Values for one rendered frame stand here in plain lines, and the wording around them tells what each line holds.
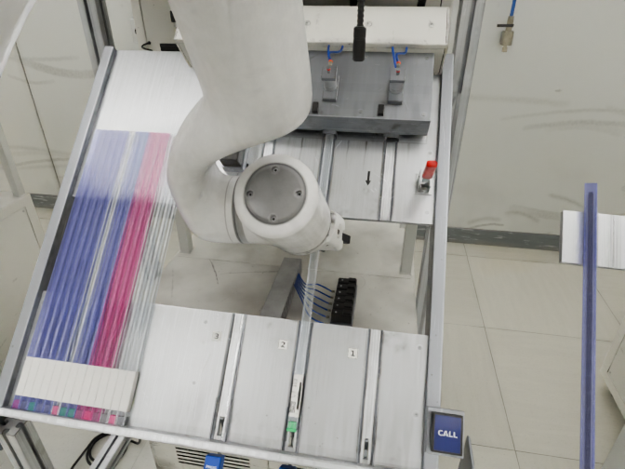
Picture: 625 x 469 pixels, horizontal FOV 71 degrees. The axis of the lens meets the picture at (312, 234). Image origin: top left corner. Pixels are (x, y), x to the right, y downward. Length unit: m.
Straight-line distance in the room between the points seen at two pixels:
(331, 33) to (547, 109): 1.80
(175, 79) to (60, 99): 2.14
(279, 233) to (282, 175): 0.06
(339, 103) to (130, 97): 0.43
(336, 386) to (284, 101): 0.47
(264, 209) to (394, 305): 0.75
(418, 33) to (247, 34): 0.56
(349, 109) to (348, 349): 0.39
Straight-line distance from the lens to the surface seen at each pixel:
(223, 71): 0.32
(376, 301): 1.13
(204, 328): 0.75
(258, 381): 0.72
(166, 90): 0.96
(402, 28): 0.84
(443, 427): 0.66
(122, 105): 0.98
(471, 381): 1.86
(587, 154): 2.66
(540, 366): 2.03
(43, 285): 0.90
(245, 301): 1.13
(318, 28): 0.85
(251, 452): 0.71
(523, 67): 2.44
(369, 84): 0.79
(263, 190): 0.42
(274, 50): 0.32
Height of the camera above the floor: 1.31
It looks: 30 degrees down
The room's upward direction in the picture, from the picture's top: straight up
